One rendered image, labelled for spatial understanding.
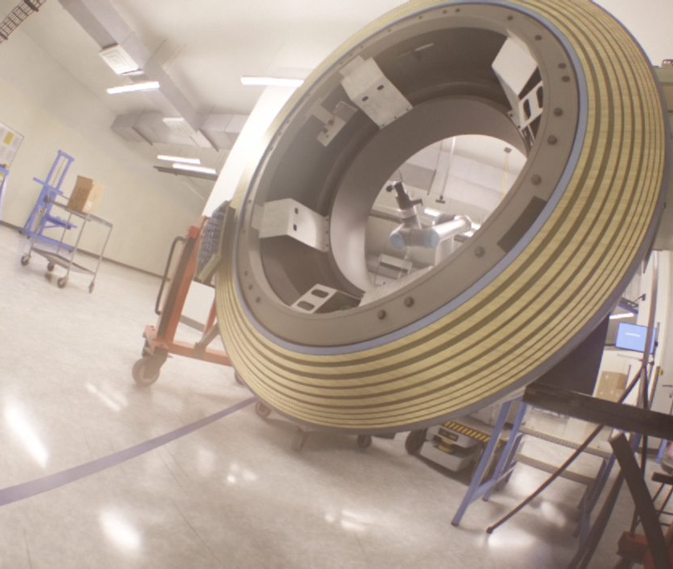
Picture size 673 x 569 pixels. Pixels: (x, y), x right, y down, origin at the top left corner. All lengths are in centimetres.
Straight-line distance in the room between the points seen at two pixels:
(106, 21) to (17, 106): 424
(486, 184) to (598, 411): 515
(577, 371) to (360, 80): 118
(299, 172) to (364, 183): 29
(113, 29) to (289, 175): 480
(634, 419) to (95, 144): 1053
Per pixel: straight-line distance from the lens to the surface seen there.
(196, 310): 405
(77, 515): 91
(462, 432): 180
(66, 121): 978
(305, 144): 137
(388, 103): 133
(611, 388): 934
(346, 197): 134
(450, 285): 48
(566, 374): 53
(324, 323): 62
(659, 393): 561
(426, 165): 544
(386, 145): 140
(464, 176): 549
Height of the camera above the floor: 65
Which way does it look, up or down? 7 degrees up
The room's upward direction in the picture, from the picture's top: 18 degrees clockwise
